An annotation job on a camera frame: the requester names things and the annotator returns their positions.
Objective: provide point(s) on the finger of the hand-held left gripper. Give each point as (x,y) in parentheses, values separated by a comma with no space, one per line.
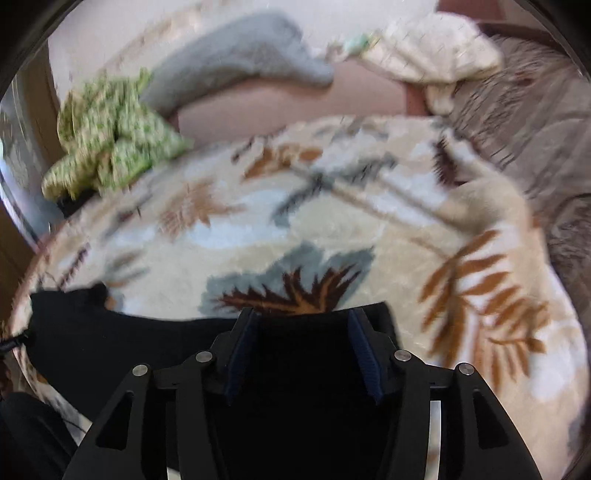
(14,342)

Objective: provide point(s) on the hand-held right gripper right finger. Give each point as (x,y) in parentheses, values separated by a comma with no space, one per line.
(364,355)

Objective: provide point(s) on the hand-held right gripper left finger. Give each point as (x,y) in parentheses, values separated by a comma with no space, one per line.
(240,355)

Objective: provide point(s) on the black pants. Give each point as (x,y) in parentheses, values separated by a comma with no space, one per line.
(138,337)

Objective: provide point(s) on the person's dark clothed leg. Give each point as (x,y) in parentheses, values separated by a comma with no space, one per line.
(32,438)

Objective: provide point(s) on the leaf print fleece blanket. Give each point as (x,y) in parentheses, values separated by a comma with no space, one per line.
(323,221)

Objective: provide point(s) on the white lace curtain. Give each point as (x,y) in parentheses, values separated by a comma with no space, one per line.
(14,161)

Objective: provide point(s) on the green patterned quilt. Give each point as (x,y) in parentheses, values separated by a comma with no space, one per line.
(115,134)

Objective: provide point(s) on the brown sofa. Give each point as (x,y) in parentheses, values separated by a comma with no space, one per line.
(277,106)

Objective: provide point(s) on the striped floral bed sheet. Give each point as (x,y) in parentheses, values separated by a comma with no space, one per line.
(545,138)

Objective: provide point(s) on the grey quilted pillow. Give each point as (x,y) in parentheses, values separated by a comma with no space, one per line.
(231,55)

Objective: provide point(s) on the small white green cloth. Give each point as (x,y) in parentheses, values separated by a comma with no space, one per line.
(355,45)

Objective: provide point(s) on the white floral print cloth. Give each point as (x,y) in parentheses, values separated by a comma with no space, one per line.
(438,50)

